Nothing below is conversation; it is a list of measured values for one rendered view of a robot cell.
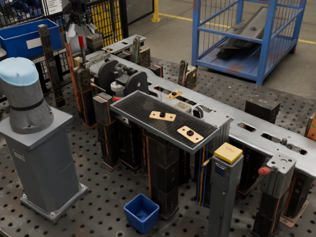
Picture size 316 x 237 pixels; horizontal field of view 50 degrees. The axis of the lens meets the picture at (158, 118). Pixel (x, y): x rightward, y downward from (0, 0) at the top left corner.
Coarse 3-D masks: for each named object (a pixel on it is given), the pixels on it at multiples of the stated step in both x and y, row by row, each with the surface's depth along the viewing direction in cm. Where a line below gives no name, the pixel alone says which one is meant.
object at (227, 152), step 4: (224, 144) 100; (228, 144) 100; (220, 148) 99; (224, 148) 99; (228, 148) 99; (232, 148) 99; (236, 148) 99; (216, 152) 98; (220, 152) 97; (224, 152) 97; (228, 152) 97; (232, 152) 97; (236, 152) 97; (240, 152) 97; (220, 156) 97; (224, 156) 96; (228, 156) 96; (232, 156) 96; (236, 156) 96; (228, 160) 95; (232, 160) 95
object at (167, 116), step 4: (152, 112) 115; (156, 112) 114; (160, 112) 113; (164, 112) 113; (152, 116) 113; (156, 116) 113; (160, 116) 112; (164, 116) 112; (168, 116) 112; (172, 116) 112; (168, 120) 111; (172, 120) 110
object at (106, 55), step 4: (104, 52) 176; (108, 52) 177; (96, 56) 173; (100, 56) 173; (104, 56) 174; (108, 56) 176; (88, 60) 170; (92, 60) 170; (96, 60) 171; (100, 60) 173; (104, 60) 179; (108, 60) 178; (80, 64) 168; (84, 64) 166; (92, 64) 170; (84, 68) 167
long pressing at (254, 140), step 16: (96, 64) 182; (128, 64) 181; (160, 80) 166; (160, 96) 153; (192, 96) 153; (192, 112) 143; (224, 112) 142; (240, 112) 142; (240, 128) 133; (256, 128) 132; (272, 128) 132; (256, 144) 125; (272, 144) 124; (304, 144) 124; (304, 160) 117
